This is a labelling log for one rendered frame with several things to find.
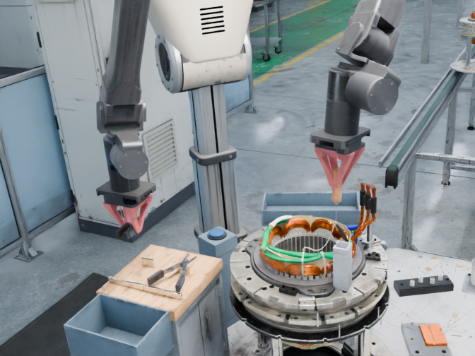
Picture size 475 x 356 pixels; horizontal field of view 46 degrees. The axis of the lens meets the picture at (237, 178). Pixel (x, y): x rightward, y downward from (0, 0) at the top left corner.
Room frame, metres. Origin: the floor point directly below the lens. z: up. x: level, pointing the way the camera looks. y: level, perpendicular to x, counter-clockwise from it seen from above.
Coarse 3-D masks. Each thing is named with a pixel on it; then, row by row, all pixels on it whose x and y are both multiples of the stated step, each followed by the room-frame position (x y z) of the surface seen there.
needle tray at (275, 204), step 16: (272, 192) 1.37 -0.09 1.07; (288, 192) 1.36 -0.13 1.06; (304, 192) 1.35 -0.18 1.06; (320, 192) 1.34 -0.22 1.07; (352, 192) 1.33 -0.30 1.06; (272, 208) 1.35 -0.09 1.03; (288, 208) 1.34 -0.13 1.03; (304, 208) 1.33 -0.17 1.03; (320, 208) 1.33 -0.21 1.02; (336, 208) 1.32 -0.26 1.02; (352, 208) 1.31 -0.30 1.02; (352, 224) 1.23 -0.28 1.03
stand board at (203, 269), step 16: (144, 256) 1.09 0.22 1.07; (160, 256) 1.08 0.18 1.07; (176, 256) 1.08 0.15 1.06; (192, 256) 1.07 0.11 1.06; (208, 256) 1.06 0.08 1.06; (128, 272) 1.03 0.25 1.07; (144, 272) 1.02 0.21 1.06; (176, 272) 1.01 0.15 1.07; (192, 272) 1.01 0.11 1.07; (208, 272) 1.00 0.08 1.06; (112, 288) 0.97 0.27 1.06; (128, 288) 0.97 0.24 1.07; (192, 288) 0.95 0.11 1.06; (160, 304) 0.90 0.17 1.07; (176, 304) 0.90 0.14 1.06; (176, 320) 0.88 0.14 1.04
